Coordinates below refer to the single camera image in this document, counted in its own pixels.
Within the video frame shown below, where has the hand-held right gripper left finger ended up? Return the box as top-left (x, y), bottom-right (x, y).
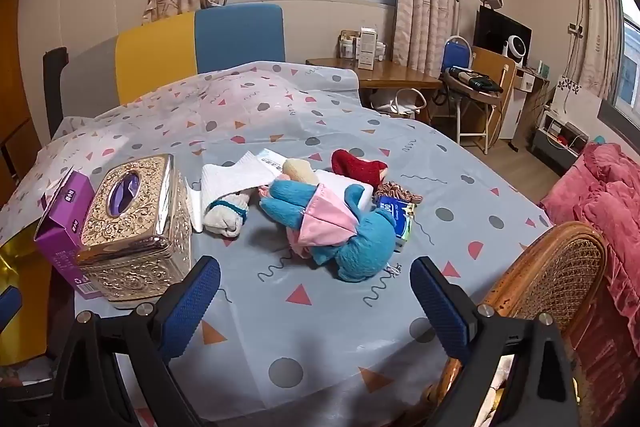
top-left (52, 255), bottom-right (222, 427)

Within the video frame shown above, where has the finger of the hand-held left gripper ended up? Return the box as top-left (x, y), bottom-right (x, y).
top-left (0, 286), bottom-right (23, 330)

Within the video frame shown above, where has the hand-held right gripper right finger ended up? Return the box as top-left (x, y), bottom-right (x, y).
top-left (410, 256), bottom-right (583, 427)

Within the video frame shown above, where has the gold metal tray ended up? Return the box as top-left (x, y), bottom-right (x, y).
top-left (0, 234), bottom-right (53, 365)

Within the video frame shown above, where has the beige cloth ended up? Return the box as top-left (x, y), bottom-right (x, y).
top-left (206, 187), bottom-right (258, 238)

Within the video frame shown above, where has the blue tissue packet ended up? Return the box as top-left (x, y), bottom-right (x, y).
top-left (375, 194), bottom-right (418, 253)

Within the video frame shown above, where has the blue plush toy pink dress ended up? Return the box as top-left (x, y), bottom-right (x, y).
top-left (259, 179), bottom-right (397, 283)

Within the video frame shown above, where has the brown scrunchie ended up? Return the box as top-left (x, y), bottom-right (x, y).
top-left (382, 181), bottom-right (423, 204)

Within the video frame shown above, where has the white paper towel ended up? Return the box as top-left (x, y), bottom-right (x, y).
top-left (187, 150), bottom-right (276, 233)

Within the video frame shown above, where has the red sock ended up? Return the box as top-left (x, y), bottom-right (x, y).
top-left (331, 149), bottom-right (389, 188)

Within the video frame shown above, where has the white sponge block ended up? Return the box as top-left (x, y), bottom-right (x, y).
top-left (315, 169), bottom-right (376, 212)

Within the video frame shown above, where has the white wipe sachet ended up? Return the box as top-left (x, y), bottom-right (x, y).
top-left (252, 148), bottom-right (288, 180)

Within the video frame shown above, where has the beige soft puff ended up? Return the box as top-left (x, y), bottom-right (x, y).
top-left (282, 158), bottom-right (319, 185)

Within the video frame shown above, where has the purple cardboard box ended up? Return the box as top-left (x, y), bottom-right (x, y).
top-left (34, 170), bottom-right (108, 299)

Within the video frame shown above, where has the ornate gold tissue box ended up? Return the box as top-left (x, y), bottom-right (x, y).
top-left (75, 153), bottom-right (193, 303)

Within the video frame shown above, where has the patterned plastic tablecloth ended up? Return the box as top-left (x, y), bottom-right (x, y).
top-left (0, 61), bottom-right (553, 427)

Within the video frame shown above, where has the rattan chair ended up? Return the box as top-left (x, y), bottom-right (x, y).
top-left (425, 221), bottom-right (608, 427)

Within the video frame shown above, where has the pink quilt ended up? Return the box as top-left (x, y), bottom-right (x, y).
top-left (540, 142), bottom-right (640, 427)

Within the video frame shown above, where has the low grey shelf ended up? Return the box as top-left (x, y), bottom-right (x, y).
top-left (530, 109), bottom-right (591, 172)

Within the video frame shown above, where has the white tote bag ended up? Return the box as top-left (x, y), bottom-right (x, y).
top-left (372, 87), bottom-right (426, 120)

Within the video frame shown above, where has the wooden wardrobe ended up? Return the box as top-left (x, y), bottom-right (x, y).
top-left (0, 0), bottom-right (46, 208)

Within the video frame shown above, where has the round folding table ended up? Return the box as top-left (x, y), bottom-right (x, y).
top-left (442, 67), bottom-right (503, 155)

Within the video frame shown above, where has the white cabinet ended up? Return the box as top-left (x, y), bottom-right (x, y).
top-left (500, 69), bottom-right (551, 142)

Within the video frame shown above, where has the black rolled mat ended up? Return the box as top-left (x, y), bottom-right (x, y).
top-left (42, 47), bottom-right (69, 140)

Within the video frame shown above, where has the wooden desk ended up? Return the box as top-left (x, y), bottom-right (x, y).
top-left (305, 57), bottom-right (443, 122)

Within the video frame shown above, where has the wooden board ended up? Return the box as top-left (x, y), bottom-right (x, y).
top-left (470, 46), bottom-right (516, 142)

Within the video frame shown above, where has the blue folding chair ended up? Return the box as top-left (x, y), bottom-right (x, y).
top-left (440, 35), bottom-right (473, 82)

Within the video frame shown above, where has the grey yellow blue chair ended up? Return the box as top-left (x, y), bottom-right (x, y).
top-left (60, 3), bottom-right (286, 118)

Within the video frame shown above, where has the white round fan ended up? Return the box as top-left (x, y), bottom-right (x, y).
top-left (502, 35), bottom-right (532, 68)

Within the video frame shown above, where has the tall white box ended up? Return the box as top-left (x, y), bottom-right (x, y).
top-left (357, 27), bottom-right (379, 68)

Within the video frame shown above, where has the small white box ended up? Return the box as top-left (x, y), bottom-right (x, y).
top-left (337, 30), bottom-right (360, 60)

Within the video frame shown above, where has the black monitor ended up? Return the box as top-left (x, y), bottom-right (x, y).
top-left (472, 5), bottom-right (532, 58)

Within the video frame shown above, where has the side window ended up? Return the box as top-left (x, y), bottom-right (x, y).
top-left (612, 0), bottom-right (640, 118)

